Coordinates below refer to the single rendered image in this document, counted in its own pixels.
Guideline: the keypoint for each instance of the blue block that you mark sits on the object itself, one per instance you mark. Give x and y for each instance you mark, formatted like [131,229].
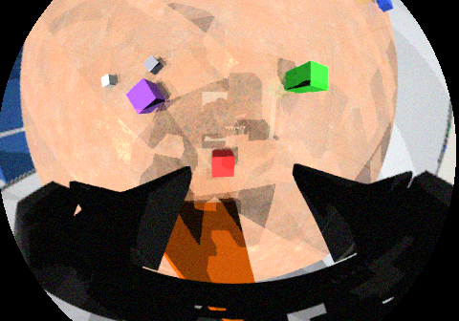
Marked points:
[385,5]

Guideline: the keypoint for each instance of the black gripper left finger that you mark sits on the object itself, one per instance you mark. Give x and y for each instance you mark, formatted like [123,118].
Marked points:
[144,215]

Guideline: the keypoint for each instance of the green block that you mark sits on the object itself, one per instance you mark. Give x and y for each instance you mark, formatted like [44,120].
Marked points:
[311,77]
[290,82]

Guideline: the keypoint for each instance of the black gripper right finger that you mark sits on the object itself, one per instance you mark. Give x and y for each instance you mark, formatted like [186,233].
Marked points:
[342,208]

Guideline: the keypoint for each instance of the purple block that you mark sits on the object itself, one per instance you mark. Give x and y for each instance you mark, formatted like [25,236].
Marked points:
[145,97]

